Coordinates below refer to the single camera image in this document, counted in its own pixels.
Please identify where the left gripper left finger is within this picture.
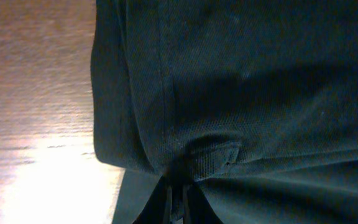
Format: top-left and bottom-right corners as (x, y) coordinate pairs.
(132, 177), (172, 224)

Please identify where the black t-shirt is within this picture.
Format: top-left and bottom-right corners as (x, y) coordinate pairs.
(91, 0), (358, 223)

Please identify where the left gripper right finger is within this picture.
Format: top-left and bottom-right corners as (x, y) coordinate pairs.
(183, 185), (223, 224)

